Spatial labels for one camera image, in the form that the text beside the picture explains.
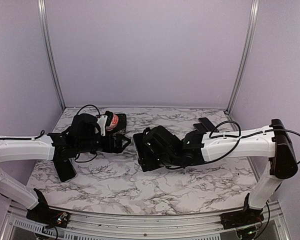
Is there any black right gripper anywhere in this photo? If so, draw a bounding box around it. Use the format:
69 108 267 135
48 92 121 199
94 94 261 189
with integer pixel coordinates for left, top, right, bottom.
138 150 179 173

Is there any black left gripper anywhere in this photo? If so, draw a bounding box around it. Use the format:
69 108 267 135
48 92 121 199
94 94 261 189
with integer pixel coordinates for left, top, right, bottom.
77 133 132 154

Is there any black smartphone purple edge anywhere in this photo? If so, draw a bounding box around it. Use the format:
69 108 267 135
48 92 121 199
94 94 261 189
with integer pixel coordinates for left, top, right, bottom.
198 117 219 133

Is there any black phone case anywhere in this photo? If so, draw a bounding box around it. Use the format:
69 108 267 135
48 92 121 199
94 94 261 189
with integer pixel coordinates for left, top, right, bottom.
53 159 77 183

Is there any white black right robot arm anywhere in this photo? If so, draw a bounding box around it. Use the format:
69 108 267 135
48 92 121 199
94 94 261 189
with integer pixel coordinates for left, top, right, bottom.
133 117 299 224

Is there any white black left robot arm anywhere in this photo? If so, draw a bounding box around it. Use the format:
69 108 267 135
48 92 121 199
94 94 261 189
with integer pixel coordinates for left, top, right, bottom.
0 111 131 223

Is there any black square plate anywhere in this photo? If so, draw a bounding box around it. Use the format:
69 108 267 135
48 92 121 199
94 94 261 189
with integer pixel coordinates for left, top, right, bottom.
107 113 127 135

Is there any red white patterned bowl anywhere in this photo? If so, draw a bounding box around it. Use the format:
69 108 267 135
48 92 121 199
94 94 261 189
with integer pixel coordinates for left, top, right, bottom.
105 114 119 131

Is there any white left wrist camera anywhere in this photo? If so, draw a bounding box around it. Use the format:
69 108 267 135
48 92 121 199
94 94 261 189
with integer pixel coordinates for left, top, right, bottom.
97 111 114 137

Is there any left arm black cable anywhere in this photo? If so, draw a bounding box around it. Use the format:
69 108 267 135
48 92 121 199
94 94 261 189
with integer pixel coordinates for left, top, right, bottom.
72 104 102 120

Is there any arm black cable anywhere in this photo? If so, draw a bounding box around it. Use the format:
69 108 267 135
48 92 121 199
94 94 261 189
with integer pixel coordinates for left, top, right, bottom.
72 104 102 120
164 120 300 171

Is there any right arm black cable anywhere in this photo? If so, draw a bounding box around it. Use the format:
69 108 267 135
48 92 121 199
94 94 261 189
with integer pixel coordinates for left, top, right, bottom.
164 120 300 171

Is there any aluminium front rail base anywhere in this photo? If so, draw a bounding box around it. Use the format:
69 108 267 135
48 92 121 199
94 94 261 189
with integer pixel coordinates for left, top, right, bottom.
0 201 291 240

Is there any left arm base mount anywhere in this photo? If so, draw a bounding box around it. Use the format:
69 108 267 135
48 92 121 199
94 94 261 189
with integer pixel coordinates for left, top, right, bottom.
26 209 70 228

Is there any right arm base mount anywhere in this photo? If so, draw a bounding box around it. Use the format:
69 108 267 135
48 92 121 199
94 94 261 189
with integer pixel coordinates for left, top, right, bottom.
220 211 264 230

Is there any left aluminium frame post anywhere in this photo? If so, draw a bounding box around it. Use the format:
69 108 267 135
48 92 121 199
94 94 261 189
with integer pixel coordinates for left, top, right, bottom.
37 0 66 112

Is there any aluminium frame post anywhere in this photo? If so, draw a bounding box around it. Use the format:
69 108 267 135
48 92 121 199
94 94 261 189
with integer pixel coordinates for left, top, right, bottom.
37 0 66 112
226 0 261 115

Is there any right aluminium frame post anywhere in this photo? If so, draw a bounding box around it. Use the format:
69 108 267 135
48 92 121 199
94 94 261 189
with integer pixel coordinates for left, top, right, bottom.
226 0 261 115

